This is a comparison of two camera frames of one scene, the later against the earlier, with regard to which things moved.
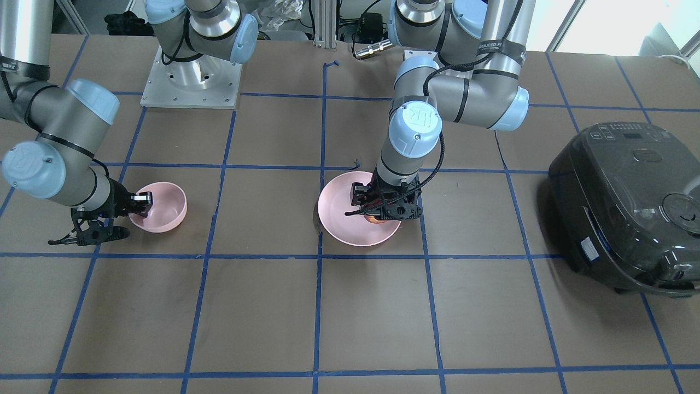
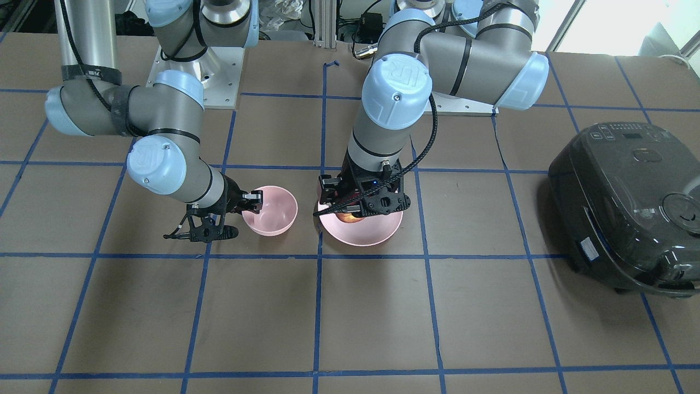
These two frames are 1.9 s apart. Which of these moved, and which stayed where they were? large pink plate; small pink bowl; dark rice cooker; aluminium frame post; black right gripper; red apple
Moved: small pink bowl; red apple; black right gripper
Stayed: aluminium frame post; large pink plate; dark rice cooker
